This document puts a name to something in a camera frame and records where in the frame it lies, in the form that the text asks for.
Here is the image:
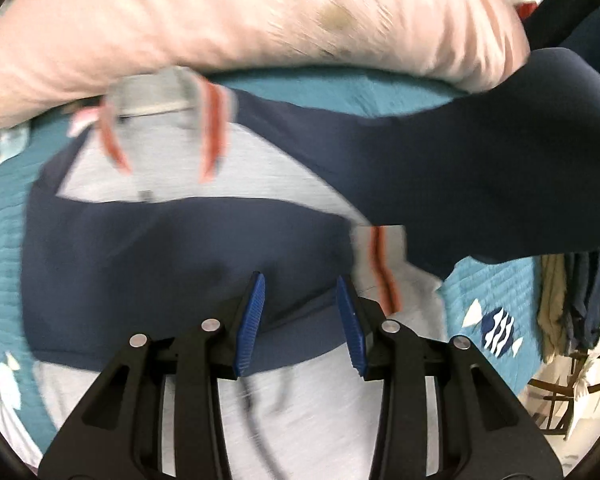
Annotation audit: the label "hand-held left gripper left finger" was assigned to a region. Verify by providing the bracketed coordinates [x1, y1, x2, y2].
[38, 271, 267, 480]

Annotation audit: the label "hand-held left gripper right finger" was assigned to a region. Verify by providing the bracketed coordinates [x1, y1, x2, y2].
[335, 274, 565, 480]

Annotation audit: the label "grey and navy sweatshirt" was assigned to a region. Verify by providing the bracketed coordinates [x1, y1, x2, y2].
[22, 47, 600, 480]

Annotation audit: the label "hanging dark clothes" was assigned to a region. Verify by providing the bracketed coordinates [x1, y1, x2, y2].
[562, 241, 600, 358]

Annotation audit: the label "hanging beige cloth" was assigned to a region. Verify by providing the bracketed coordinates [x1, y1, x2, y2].
[537, 254, 571, 363]

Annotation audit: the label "dark wooden chair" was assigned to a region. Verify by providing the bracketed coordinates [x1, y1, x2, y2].
[524, 349, 600, 438]

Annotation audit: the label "teal fish-print bedspread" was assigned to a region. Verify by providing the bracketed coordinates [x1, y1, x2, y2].
[0, 66, 545, 467]

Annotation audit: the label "pale blue cloth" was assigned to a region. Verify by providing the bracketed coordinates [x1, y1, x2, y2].
[0, 127, 32, 223]

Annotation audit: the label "pink pillow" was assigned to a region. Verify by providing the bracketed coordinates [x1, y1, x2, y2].
[0, 0, 533, 133]

